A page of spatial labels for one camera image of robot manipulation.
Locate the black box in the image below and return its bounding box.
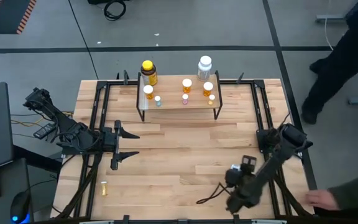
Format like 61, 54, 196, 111
87, 0, 131, 6

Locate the orange pill vial white cap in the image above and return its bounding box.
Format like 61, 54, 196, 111
203, 81, 214, 98
142, 84, 155, 101
181, 78, 193, 95

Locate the yellow floor cable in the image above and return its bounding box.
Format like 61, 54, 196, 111
10, 111, 74, 128

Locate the person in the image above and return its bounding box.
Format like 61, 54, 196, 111
301, 0, 358, 126
327, 174, 358, 213

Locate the black computer mouse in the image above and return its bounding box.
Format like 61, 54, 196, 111
9, 189, 31, 224

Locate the black orange striped floor mat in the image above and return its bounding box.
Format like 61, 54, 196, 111
0, 0, 37, 35

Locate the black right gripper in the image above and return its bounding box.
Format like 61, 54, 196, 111
224, 154, 258, 189

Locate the grey leg desk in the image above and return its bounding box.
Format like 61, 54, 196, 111
315, 14, 351, 24

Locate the person's hand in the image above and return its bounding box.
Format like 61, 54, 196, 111
305, 189, 341, 212

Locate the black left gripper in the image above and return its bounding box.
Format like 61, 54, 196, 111
99, 119, 140, 171

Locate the black power adapter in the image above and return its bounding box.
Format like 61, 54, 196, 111
32, 123, 57, 139

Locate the black aluminium table frame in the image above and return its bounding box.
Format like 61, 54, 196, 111
50, 70, 319, 224

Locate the wooden shelf black metal frame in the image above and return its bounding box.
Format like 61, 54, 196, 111
136, 70, 224, 122

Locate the black coiled cable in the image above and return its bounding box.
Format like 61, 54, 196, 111
103, 0, 127, 22

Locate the dark grey computer desk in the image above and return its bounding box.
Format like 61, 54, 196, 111
0, 157, 34, 224

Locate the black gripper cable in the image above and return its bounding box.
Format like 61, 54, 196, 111
196, 182, 229, 205

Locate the white cable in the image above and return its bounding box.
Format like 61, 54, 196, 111
323, 17, 335, 51

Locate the amber bottle yellow cap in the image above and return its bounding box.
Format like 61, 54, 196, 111
140, 59, 158, 86

